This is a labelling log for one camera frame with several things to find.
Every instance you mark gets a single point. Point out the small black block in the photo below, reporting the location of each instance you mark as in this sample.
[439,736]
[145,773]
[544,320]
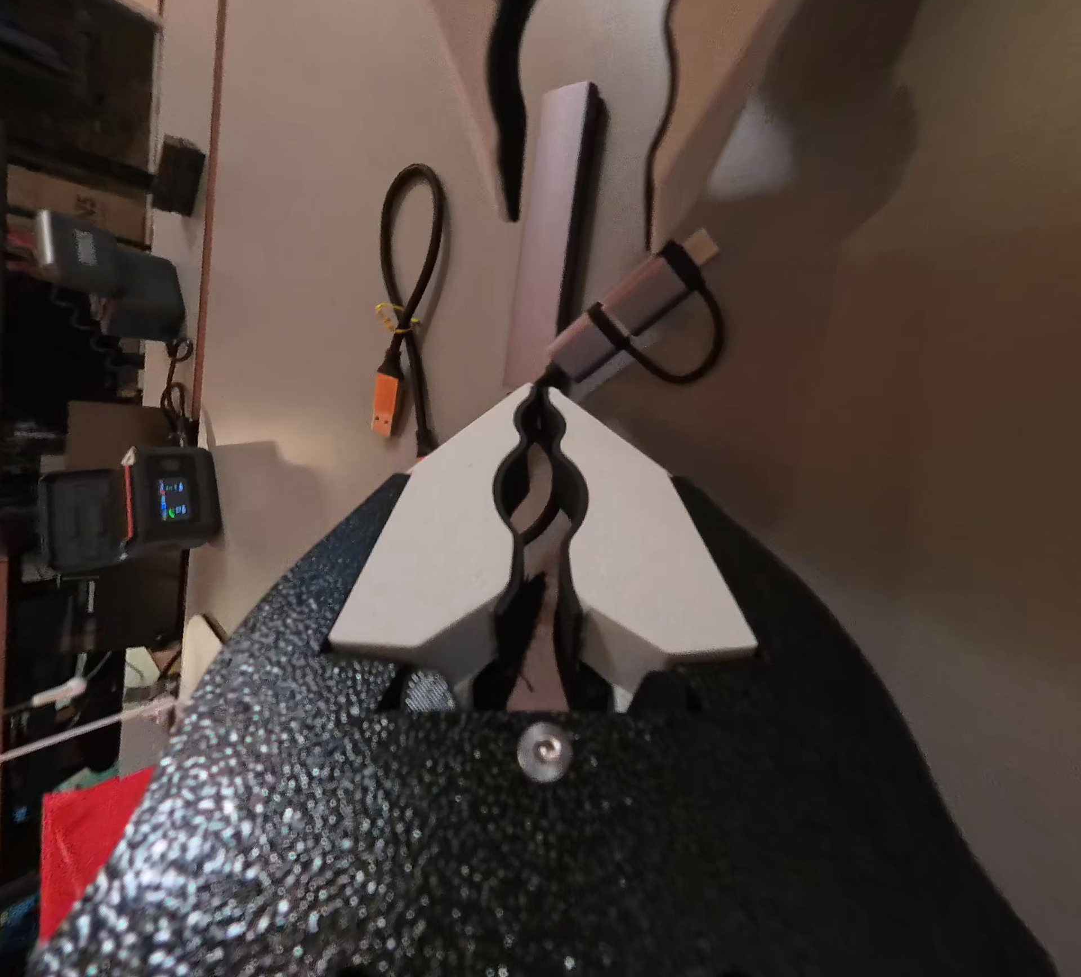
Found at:
[180,174]

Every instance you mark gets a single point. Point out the grey and black device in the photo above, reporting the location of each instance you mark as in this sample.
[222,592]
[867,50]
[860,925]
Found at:
[127,276]

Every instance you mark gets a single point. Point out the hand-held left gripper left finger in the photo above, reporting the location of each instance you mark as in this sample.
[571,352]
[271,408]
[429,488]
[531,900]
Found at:
[422,555]

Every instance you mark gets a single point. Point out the red plastic bin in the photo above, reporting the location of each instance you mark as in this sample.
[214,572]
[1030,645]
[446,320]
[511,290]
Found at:
[84,842]

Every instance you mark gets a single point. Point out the grey usb hub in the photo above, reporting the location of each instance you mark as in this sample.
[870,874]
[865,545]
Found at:
[553,234]

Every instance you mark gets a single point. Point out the cardboard box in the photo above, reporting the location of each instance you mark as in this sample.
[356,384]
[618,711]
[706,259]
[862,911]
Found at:
[76,204]

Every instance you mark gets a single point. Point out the yellow twist tie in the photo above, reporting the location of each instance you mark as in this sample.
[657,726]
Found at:
[397,316]

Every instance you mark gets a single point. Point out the black charger with display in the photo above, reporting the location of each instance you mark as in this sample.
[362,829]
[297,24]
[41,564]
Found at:
[169,500]

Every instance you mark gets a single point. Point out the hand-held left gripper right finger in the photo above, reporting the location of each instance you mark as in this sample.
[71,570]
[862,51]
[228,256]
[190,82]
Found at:
[659,563]

